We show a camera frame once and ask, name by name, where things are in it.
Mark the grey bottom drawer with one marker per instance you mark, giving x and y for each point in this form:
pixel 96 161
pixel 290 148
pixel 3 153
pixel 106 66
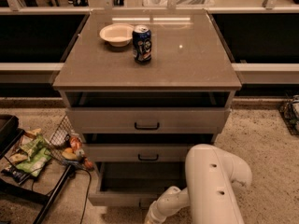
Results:
pixel 135 183

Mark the grey drawer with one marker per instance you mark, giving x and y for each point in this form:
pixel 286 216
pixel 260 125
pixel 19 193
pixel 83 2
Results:
pixel 137 152
pixel 135 183
pixel 148 120

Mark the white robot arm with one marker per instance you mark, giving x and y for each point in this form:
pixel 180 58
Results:
pixel 210 173

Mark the grey middle drawer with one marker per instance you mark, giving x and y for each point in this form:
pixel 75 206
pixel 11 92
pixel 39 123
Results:
pixel 137 152

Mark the grey drawer cabinet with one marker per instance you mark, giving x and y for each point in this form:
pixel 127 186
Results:
pixel 188 68

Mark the grey top drawer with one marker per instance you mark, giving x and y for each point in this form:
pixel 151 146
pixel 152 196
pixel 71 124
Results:
pixel 148 120

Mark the orange fruit toy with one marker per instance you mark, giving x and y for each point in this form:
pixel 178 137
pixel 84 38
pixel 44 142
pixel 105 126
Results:
pixel 75 143

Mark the green snack bag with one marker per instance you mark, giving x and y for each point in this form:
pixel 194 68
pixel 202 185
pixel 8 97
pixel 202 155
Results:
pixel 36 164

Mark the dark blue snack bag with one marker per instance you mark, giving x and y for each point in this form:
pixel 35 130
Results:
pixel 19 176

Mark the blue soda can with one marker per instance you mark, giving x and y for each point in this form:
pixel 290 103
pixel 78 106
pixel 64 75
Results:
pixel 141 43

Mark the white bowl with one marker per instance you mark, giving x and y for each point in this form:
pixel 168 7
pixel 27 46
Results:
pixel 118 34

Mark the wire basket left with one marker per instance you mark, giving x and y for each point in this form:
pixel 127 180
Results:
pixel 59 142

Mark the wire basket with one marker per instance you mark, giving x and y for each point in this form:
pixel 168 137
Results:
pixel 289 111
pixel 59 142

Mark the wire basket right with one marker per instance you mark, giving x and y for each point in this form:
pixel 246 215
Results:
pixel 289 111

